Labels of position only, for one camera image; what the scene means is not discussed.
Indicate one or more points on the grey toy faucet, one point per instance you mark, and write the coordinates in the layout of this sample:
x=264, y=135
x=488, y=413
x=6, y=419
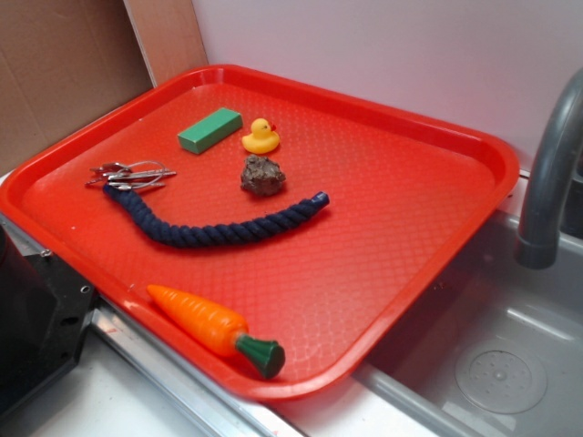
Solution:
x=553, y=200

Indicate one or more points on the green rectangular block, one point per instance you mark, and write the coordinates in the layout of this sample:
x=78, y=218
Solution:
x=210, y=130

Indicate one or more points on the red plastic tray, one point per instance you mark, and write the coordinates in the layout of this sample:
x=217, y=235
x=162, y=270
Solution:
x=406, y=194

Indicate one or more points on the grey plastic sink basin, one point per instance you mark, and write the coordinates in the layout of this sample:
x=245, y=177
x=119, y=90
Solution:
x=491, y=349

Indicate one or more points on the silver metal key ring tools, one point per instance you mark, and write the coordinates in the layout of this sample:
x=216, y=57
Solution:
x=126, y=177

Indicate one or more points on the orange plastic toy carrot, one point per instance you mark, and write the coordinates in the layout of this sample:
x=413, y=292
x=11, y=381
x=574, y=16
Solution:
x=221, y=330

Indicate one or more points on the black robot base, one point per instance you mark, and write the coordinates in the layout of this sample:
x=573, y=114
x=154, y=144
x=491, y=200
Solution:
x=46, y=307

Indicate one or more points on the grey-brown rock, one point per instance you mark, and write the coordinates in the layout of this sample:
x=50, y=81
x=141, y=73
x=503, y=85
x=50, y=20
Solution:
x=261, y=176

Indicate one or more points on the brown cardboard panel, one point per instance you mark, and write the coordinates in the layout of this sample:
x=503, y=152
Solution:
x=64, y=64

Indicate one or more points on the yellow rubber duck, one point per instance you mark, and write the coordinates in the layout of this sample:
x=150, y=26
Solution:
x=262, y=139

